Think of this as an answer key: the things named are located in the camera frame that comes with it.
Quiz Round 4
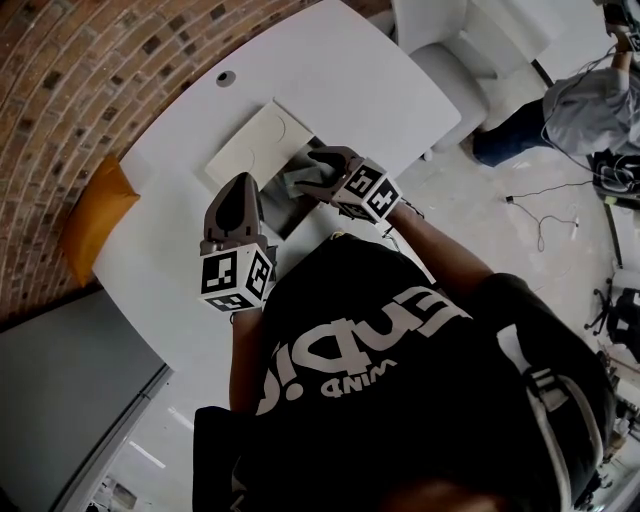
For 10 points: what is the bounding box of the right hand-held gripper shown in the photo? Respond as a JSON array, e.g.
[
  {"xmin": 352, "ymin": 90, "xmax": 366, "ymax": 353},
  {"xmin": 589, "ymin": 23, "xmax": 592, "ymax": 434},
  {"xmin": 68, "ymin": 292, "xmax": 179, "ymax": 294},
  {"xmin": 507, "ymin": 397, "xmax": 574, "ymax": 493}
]
[{"xmin": 293, "ymin": 145, "xmax": 404, "ymax": 223}]

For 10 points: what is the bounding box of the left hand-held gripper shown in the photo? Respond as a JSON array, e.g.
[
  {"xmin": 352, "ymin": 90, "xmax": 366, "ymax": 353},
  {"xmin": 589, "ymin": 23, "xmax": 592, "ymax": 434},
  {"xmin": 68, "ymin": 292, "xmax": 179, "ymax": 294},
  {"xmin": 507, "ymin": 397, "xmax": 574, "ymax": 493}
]
[{"xmin": 197, "ymin": 172, "xmax": 277, "ymax": 314}]

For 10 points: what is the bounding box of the grey box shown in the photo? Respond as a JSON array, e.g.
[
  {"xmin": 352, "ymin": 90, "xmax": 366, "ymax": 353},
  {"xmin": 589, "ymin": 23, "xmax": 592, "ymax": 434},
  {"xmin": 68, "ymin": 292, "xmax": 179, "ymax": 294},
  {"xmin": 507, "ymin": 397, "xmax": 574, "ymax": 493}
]
[{"xmin": 204, "ymin": 99, "xmax": 347, "ymax": 241}]

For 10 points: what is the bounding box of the person's right forearm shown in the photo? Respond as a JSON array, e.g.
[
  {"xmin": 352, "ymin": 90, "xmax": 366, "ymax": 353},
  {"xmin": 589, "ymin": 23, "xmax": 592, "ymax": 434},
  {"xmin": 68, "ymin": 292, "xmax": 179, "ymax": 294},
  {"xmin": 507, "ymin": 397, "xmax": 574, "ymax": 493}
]
[{"xmin": 386, "ymin": 201, "xmax": 495, "ymax": 302}]

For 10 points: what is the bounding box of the person's left forearm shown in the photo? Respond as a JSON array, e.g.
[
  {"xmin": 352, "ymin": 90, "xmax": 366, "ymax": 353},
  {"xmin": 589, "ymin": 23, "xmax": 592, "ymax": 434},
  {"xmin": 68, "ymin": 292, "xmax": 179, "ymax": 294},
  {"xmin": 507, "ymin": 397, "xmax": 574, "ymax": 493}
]
[{"xmin": 226, "ymin": 306, "xmax": 267, "ymax": 415}]

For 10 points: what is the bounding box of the cream box lid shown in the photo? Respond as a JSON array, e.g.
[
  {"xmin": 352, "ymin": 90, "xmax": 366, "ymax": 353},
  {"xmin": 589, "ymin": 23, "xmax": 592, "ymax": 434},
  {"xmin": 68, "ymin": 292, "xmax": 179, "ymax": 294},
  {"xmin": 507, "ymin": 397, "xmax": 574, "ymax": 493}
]
[{"xmin": 204, "ymin": 99, "xmax": 316, "ymax": 189}]

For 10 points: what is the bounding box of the orange cushion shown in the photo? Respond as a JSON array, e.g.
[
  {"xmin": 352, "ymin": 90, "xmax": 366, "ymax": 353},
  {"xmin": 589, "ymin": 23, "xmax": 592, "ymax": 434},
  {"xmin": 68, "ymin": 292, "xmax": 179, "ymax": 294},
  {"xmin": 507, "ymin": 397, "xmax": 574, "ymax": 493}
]
[{"xmin": 58, "ymin": 153, "xmax": 142, "ymax": 289}]

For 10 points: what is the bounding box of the white chair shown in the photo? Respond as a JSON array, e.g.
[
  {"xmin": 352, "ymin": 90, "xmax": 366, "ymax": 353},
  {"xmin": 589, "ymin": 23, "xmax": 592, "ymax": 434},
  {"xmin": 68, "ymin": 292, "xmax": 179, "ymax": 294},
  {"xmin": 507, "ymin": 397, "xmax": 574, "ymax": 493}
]
[{"xmin": 391, "ymin": 0, "xmax": 489, "ymax": 162}]

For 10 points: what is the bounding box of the person's black printed t-shirt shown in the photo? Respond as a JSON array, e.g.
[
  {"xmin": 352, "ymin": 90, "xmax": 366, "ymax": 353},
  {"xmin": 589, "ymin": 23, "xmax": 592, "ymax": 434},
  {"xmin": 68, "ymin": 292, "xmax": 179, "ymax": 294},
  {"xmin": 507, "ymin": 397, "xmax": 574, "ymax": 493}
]
[{"xmin": 192, "ymin": 231, "xmax": 615, "ymax": 512}]

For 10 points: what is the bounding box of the grey cabinet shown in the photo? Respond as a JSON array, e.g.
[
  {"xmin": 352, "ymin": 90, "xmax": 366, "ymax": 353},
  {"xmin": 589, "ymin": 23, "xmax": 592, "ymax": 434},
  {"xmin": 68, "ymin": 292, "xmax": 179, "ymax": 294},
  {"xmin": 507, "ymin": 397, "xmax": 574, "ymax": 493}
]
[{"xmin": 0, "ymin": 286, "xmax": 174, "ymax": 512}]

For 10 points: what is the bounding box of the black equipment backpack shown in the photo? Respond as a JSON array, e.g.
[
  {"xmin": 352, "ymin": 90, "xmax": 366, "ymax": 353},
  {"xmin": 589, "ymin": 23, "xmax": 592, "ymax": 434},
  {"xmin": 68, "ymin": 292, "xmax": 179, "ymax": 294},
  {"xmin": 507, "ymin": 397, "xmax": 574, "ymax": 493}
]
[{"xmin": 586, "ymin": 151, "xmax": 640, "ymax": 204}]

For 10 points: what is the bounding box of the black office chair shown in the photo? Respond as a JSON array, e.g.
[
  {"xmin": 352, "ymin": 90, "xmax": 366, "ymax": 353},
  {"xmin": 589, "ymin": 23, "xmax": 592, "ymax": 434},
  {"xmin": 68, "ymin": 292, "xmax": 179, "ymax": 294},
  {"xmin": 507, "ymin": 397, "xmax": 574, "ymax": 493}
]
[{"xmin": 583, "ymin": 276, "xmax": 640, "ymax": 347}]

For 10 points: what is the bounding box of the black cable with adapter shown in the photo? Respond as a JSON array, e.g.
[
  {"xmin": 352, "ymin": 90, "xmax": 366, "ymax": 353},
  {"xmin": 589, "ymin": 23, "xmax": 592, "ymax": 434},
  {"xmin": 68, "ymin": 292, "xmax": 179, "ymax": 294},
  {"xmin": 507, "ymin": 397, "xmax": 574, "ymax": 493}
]
[{"xmin": 504, "ymin": 179, "xmax": 597, "ymax": 252}]

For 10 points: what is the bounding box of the grey shoulder strap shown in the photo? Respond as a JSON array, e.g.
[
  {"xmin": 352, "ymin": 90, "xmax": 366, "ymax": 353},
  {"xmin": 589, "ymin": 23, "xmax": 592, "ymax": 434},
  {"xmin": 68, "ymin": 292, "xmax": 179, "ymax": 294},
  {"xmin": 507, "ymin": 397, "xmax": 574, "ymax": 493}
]
[{"xmin": 521, "ymin": 366, "xmax": 604, "ymax": 512}]

